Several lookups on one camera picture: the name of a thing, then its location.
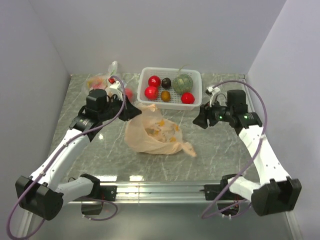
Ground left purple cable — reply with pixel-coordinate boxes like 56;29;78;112
5;75;131;240

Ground beige plastic bag orange prints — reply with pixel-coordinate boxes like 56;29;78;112
124;103;197;157

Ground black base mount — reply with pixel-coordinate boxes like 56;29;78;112
200;184;243;217
81;185;118;216

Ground white perforated plastic basket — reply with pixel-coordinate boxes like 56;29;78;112
137;67;203;111

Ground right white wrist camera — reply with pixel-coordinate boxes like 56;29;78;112
205;85;221;107

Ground red fake apple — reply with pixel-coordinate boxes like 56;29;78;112
181;92;195;105
144;86;159;100
148;75;161;88

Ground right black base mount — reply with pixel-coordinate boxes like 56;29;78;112
200;184;243;217

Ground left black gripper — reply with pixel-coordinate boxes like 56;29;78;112
99;93;142;122

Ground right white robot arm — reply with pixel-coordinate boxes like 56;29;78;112
193;88;302;216

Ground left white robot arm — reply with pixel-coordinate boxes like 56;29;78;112
15;89;142;221

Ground dark brown fake fruit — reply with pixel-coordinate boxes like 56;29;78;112
161;77;172;89

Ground purple cable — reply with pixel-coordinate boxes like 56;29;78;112
201;79;269;220
5;75;131;240

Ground orange brown fake fruit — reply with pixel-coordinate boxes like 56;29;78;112
160;90;171;103

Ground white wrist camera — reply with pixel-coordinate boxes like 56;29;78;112
205;85;221;107
106;77;123;99

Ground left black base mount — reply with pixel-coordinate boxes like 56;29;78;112
81;185;118;216

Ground aluminium front rail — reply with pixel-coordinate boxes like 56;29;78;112
100;181;220;204

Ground green netted fake melon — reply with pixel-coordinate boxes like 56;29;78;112
172;64;194;95

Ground clear tied bag of fruits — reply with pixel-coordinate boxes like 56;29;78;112
81;60;137;103

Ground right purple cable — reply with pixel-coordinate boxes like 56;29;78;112
201;79;269;220

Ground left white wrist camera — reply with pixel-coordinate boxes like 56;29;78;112
106;77;123;99

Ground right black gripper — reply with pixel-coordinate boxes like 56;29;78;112
192;97;234;130

